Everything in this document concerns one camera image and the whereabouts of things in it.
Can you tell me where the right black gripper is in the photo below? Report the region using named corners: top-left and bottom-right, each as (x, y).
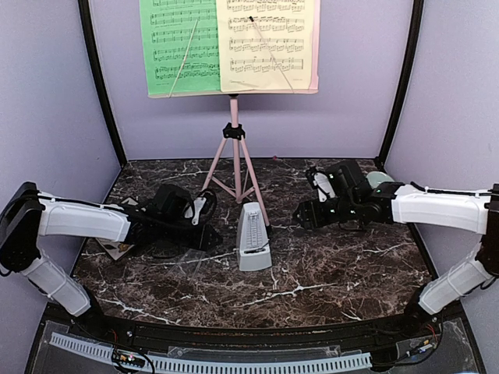
top-left (293, 195), bottom-right (359, 229)

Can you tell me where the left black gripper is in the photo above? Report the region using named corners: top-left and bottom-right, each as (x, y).
top-left (158, 217), bottom-right (223, 251)

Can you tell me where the clear metronome front cover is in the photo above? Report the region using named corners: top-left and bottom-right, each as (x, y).
top-left (168, 249), bottom-right (205, 278)

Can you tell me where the white metronome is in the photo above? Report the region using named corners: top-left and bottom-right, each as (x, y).
top-left (236, 202), bottom-right (272, 272)

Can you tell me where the pink perforated music stand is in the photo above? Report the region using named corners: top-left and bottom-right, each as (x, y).
top-left (146, 0), bottom-right (323, 235)

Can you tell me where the yellow paper sheet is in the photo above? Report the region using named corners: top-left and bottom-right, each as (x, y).
top-left (216, 0), bottom-right (320, 94)

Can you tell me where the green sheet music page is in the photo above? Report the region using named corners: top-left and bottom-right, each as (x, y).
top-left (140, 0), bottom-right (221, 97)

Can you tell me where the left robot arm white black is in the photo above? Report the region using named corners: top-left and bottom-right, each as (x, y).
top-left (1, 182), bottom-right (222, 340)

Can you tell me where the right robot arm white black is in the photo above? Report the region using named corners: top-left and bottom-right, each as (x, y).
top-left (293, 160), bottom-right (498, 338)

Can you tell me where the pale green ceramic bowl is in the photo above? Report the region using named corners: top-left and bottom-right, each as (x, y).
top-left (366, 171), bottom-right (395, 189)

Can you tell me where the floral square tile coaster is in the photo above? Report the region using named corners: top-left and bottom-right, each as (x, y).
top-left (95, 196), bottom-right (140, 261)

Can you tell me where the small circuit board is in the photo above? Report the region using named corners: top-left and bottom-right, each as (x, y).
top-left (111, 350), bottom-right (146, 369)

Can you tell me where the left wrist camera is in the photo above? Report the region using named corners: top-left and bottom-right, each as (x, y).
top-left (183, 189), bottom-right (218, 226)

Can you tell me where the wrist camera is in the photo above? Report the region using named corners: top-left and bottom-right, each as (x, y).
top-left (183, 189), bottom-right (218, 226)
top-left (306, 167), bottom-right (337, 203)

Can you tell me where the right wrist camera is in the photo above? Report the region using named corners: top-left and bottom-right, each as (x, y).
top-left (306, 167), bottom-right (337, 203)

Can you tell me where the black front rail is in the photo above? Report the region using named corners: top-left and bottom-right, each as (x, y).
top-left (103, 316), bottom-right (407, 349)

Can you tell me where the grey slotted cable duct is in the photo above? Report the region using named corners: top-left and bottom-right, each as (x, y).
top-left (48, 333), bottom-right (372, 373)

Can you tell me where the right black frame post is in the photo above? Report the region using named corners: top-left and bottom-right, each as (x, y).
top-left (374, 0), bottom-right (425, 171)

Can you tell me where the black frame post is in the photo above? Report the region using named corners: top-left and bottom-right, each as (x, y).
top-left (374, 0), bottom-right (425, 171)
top-left (77, 0), bottom-right (128, 168)

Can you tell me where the left black frame post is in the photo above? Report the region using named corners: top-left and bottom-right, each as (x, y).
top-left (77, 0), bottom-right (128, 168)

